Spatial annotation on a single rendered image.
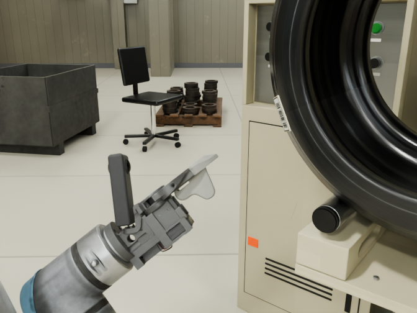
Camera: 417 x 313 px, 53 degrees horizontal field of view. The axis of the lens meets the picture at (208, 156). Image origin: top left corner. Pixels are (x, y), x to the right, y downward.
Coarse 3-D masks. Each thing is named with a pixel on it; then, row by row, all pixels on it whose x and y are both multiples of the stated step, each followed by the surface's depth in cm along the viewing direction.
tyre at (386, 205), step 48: (288, 0) 61; (336, 0) 79; (288, 48) 63; (336, 48) 83; (288, 96) 65; (336, 96) 84; (336, 144) 63; (384, 144) 83; (336, 192) 66; (384, 192) 59
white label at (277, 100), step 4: (276, 96) 67; (276, 100) 68; (276, 104) 69; (280, 104) 66; (280, 108) 67; (280, 112) 68; (284, 112) 66; (280, 116) 69; (284, 116) 67; (284, 120) 68; (284, 124) 69; (288, 124) 66; (284, 128) 70; (288, 128) 67
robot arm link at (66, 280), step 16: (64, 256) 65; (48, 272) 64; (64, 272) 63; (80, 272) 63; (32, 288) 64; (48, 288) 63; (64, 288) 63; (80, 288) 63; (96, 288) 64; (32, 304) 63; (48, 304) 63; (64, 304) 63; (80, 304) 63
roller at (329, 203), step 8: (328, 200) 69; (336, 200) 69; (320, 208) 67; (328, 208) 66; (336, 208) 67; (344, 208) 68; (312, 216) 68; (320, 216) 67; (328, 216) 66; (336, 216) 66; (344, 216) 68; (320, 224) 67; (328, 224) 67; (336, 224) 66; (328, 232) 67
